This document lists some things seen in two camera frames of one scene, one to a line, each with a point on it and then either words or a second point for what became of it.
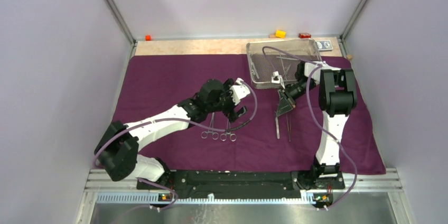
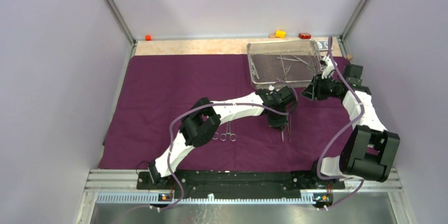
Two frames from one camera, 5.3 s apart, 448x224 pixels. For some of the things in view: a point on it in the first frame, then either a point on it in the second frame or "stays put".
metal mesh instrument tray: [281, 57] stays put
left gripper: [230, 113] → [280, 123]
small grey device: [325, 45] stays put
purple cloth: [259, 140] stays put
